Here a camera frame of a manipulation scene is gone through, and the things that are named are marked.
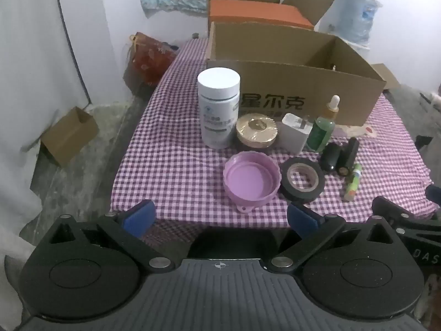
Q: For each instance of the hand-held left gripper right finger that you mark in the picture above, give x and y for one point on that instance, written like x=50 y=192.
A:
x=303 y=219

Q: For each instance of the orange box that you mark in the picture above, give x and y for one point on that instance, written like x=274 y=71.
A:
x=258 y=12

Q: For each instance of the small cardboard box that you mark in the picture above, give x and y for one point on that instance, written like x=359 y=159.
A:
x=67 y=138

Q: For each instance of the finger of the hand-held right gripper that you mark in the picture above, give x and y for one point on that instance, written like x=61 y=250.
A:
x=399 y=212

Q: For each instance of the white charger plug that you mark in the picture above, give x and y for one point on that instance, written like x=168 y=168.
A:
x=293 y=136

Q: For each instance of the red patterned bag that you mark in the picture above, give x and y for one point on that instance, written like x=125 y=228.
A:
x=151 y=58

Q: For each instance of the green dropper bottle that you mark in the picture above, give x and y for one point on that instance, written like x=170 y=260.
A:
x=320 y=132

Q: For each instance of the blue water jug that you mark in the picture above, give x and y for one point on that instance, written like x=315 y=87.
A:
x=355 y=13

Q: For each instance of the long black cylinder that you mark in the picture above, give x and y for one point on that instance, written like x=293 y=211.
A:
x=348 y=157

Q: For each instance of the white supplement bottle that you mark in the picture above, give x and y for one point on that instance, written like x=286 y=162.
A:
x=218 y=110

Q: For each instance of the flat cardboard piece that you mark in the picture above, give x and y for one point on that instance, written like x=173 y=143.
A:
x=386 y=76

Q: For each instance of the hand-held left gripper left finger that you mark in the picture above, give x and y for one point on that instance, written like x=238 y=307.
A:
x=137 y=217

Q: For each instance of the short black cylinder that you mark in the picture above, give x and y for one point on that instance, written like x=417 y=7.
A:
x=330 y=158

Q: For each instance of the purple plastic lid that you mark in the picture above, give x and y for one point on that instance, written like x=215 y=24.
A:
x=249 y=177

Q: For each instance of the black tape roll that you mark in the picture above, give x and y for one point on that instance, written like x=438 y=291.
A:
x=286 y=179

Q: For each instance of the green glue stick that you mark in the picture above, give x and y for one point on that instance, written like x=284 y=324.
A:
x=352 y=184

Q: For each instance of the round gold tin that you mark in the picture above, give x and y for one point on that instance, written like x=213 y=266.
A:
x=256 y=131

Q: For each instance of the large printed cardboard box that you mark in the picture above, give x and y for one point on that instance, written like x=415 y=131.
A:
x=275 y=86

